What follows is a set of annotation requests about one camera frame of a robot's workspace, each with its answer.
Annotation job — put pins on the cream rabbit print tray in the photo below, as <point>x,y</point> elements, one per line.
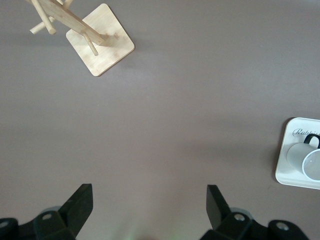
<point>283,172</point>

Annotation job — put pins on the wooden mug stand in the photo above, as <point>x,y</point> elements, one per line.
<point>105,47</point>

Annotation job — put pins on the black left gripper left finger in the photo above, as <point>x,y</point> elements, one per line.
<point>72,212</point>

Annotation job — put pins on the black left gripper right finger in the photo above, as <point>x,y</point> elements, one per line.
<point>220,215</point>

